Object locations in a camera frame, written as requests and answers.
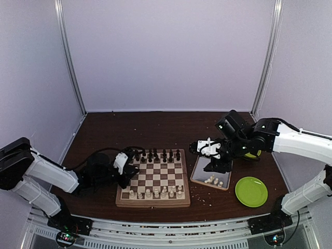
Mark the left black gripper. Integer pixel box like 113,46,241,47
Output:
93,165,139,189

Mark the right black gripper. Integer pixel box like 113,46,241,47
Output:
204,136,250,174

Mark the metal tray with wood rim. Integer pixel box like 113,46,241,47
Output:
190,156,231,191

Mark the white chess piece one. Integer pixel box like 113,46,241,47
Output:
145,189,151,198

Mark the white chess piece five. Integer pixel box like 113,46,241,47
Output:
154,188,160,199

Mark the white chess piece three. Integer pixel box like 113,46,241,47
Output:
161,186,167,198

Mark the white chess piece four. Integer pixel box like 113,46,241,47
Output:
176,185,183,198

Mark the white chess piece seven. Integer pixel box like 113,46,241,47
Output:
169,186,176,199

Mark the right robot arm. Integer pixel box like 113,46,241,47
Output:
194,110,331,229

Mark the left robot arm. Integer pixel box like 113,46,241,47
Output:
1,137,139,230

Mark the white pieces pile in tray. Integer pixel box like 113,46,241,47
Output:
204,174,224,188

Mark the wooden chess board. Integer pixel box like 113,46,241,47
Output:
116,149,190,208

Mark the black chess piece far right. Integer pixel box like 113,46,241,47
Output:
176,149,181,160

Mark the small green bowl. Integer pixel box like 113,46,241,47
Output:
243,150,261,161

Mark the green plate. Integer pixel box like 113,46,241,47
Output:
235,176,268,208

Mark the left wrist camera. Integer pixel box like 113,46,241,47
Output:
113,152,132,175

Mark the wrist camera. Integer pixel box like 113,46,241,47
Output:
113,152,132,175
189,137,223,159

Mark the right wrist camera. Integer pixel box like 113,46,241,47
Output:
189,137,223,159

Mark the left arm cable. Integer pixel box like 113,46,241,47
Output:
70,146,146,172

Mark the aluminium front rail frame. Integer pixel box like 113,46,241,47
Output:
20,203,317,249

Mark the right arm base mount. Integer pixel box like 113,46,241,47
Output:
247,205,293,235

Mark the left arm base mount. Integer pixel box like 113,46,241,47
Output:
47,214,93,236

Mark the right aluminium corner post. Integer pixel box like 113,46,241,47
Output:
251,0,284,120

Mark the aluminium corner post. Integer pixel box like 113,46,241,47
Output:
54,0,87,116
251,0,284,120

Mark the left aluminium corner post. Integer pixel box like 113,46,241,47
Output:
54,0,87,116

